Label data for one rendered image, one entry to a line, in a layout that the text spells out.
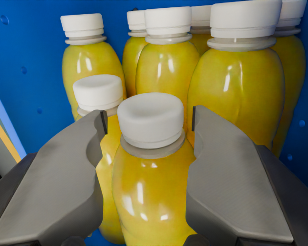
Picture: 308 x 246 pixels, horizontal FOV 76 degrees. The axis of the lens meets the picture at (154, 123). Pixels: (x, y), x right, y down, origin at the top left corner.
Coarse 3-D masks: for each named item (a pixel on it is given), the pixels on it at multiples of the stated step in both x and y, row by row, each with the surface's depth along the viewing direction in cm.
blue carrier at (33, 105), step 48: (0, 0) 16; (48, 0) 20; (96, 0) 23; (144, 0) 24; (192, 0) 24; (240, 0) 22; (0, 48) 16; (48, 48) 21; (0, 96) 16; (48, 96) 22; (288, 144) 21; (96, 240) 23
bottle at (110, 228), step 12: (108, 120) 16; (108, 132) 16; (120, 132) 16; (108, 144) 16; (108, 156) 16; (96, 168) 16; (108, 168) 16; (108, 180) 17; (108, 192) 18; (108, 204) 19; (108, 216) 20; (108, 228) 21; (120, 228) 21; (108, 240) 22; (120, 240) 22
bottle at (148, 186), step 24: (120, 144) 13; (120, 168) 12; (144, 168) 11; (168, 168) 11; (120, 192) 12; (144, 192) 11; (168, 192) 11; (120, 216) 14; (144, 216) 12; (168, 216) 12; (144, 240) 13; (168, 240) 13
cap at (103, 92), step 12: (84, 84) 15; (96, 84) 15; (108, 84) 15; (120, 84) 16; (84, 96) 15; (96, 96) 15; (108, 96) 15; (120, 96) 16; (84, 108) 16; (96, 108) 15; (108, 108) 16
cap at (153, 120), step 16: (144, 96) 13; (160, 96) 12; (128, 112) 11; (144, 112) 11; (160, 112) 11; (176, 112) 10; (128, 128) 11; (144, 128) 10; (160, 128) 10; (176, 128) 11; (144, 144) 11; (160, 144) 11
